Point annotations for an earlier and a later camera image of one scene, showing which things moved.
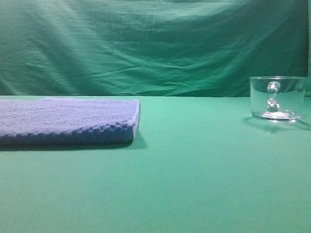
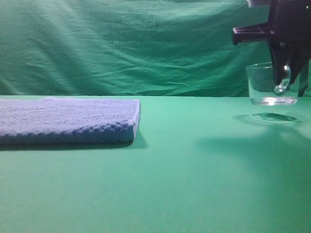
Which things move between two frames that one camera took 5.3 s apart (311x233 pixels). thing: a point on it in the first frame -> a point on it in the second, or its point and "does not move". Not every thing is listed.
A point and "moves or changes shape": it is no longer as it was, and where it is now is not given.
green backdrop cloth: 150,48 does not move
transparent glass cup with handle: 277,98 moves or changes shape
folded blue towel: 50,121 does not move
